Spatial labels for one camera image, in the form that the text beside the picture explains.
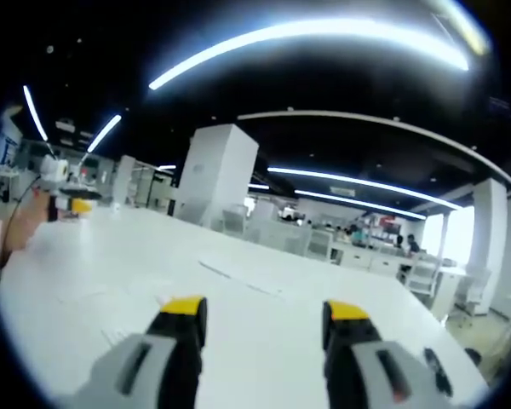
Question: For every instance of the long curved ceiling light strip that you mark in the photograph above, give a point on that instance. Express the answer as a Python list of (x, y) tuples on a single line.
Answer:
[(306, 34)]

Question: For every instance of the white office desk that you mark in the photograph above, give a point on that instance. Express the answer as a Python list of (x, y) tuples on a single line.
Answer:
[(457, 289)]

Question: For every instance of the slim white pillar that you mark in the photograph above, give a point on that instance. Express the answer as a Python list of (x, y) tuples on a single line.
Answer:
[(487, 238)]

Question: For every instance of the white mesh office chair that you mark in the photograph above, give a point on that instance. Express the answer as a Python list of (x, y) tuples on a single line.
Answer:
[(234, 221), (421, 277), (319, 243)]

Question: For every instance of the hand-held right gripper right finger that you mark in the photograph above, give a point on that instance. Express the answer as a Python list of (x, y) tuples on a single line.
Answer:
[(349, 341)]

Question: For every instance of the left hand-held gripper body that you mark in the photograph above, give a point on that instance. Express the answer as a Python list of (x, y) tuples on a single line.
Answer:
[(53, 170)]

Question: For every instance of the person's left hand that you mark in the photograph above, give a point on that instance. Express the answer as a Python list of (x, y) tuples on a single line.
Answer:
[(30, 226)]

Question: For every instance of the wide white square pillar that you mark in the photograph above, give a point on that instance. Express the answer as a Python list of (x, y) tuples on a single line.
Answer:
[(217, 179)]

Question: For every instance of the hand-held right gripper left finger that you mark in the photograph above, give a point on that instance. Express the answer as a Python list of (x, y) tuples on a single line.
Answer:
[(176, 341)]

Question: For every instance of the short ceiling light strip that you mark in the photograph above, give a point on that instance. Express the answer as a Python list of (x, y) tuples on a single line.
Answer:
[(35, 113), (104, 133)]

